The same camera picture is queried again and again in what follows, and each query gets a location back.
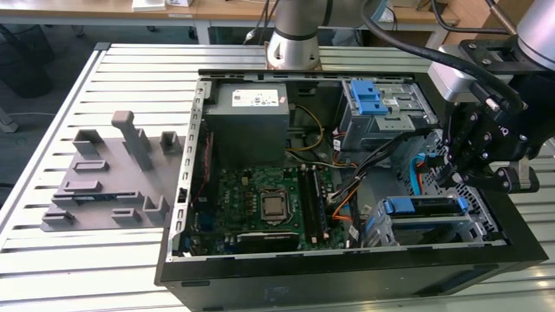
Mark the metal disk bay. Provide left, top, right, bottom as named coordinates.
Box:
left=361, top=194, right=499, bottom=248

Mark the black mesh waste bin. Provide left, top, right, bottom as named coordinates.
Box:
left=0, top=24, right=56, bottom=98

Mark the black graphics card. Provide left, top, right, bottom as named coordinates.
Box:
left=236, top=230, right=300, bottom=254

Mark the RAM stick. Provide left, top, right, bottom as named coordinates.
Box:
left=313, top=165, right=331, bottom=242
left=72, top=194, right=117, bottom=202

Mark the grey power supply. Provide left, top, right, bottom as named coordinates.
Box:
left=203, top=83, right=291, bottom=168

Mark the white stand foot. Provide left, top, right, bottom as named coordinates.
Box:
left=0, top=109, right=21, bottom=133

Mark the yellow wire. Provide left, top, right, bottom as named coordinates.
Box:
left=288, top=103, right=325, bottom=152

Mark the orange wire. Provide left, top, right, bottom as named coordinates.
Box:
left=332, top=198, right=363, bottom=222

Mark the blue data wire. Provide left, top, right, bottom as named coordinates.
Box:
left=407, top=152, right=437, bottom=198

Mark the red wire with white label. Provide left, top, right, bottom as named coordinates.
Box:
left=332, top=128, right=348, bottom=153

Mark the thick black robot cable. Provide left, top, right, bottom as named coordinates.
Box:
left=359, top=0, right=530, bottom=113

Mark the grey metal drive cage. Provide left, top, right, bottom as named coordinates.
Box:
left=340, top=79, right=439, bottom=152

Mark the CPU socket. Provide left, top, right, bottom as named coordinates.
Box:
left=259, top=187, right=291, bottom=228

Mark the black RAM slot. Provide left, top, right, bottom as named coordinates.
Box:
left=299, top=164, right=316, bottom=244

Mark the silver CPU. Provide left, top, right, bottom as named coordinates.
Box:
left=263, top=196, right=285, bottom=217

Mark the grey parts rack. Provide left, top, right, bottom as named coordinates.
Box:
left=40, top=110, right=187, bottom=232

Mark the hard disk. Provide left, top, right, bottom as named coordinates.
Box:
left=365, top=196, right=468, bottom=245

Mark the green motherboard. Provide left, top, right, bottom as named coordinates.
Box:
left=192, top=165, right=351, bottom=254

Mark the black PC case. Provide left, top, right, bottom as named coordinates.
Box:
left=155, top=68, right=550, bottom=312

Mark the blue plastic drive latch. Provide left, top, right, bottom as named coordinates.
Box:
left=351, top=79, right=389, bottom=115

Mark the black case fan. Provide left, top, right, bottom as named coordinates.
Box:
left=192, top=128, right=220, bottom=209

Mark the brown wooden cabinet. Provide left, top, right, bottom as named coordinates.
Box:
left=444, top=0, right=522, bottom=49

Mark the silver camera box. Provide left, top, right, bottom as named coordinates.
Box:
left=427, top=61, right=480, bottom=102

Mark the black wire bundle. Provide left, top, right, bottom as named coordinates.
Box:
left=328, top=128, right=439, bottom=204

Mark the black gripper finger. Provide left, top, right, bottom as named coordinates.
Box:
left=444, top=109, right=495, bottom=170
left=435, top=159, right=542, bottom=196

